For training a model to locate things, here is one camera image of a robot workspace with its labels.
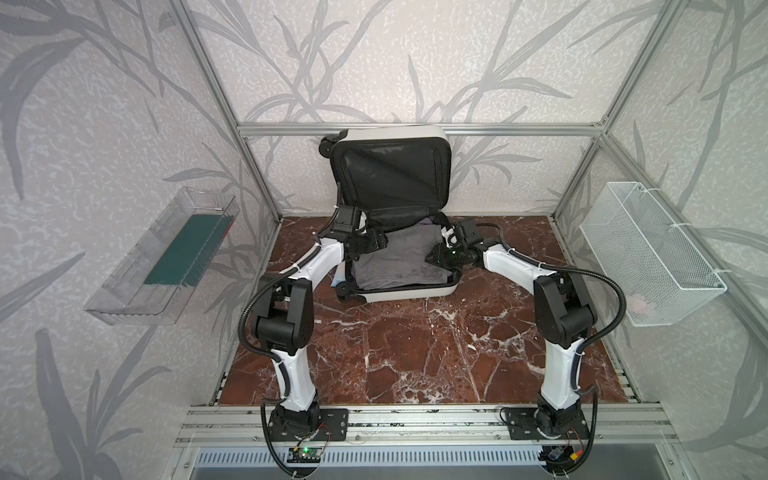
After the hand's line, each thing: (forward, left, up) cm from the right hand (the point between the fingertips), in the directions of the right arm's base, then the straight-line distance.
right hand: (431, 251), depth 97 cm
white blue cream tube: (-4, +31, -8) cm, 32 cm away
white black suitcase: (+18, +10, +15) cm, 26 cm away
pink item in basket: (-25, -48, +11) cm, 55 cm away
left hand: (+4, +16, +5) cm, 17 cm away
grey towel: (-3, +9, -1) cm, 10 cm away
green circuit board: (-54, +33, -10) cm, 64 cm away
